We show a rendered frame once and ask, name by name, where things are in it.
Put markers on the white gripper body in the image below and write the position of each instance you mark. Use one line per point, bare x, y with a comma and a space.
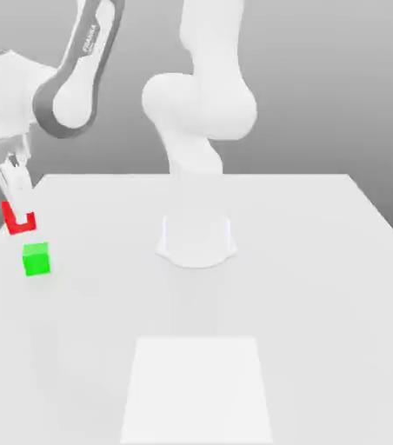
11, 179

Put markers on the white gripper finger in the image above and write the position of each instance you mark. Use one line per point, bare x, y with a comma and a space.
20, 207

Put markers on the small red cube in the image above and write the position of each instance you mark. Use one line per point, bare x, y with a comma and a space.
17, 228

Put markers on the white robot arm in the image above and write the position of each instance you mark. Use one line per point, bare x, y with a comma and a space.
200, 104

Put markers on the small green cube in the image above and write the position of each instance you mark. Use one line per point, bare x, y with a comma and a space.
36, 264

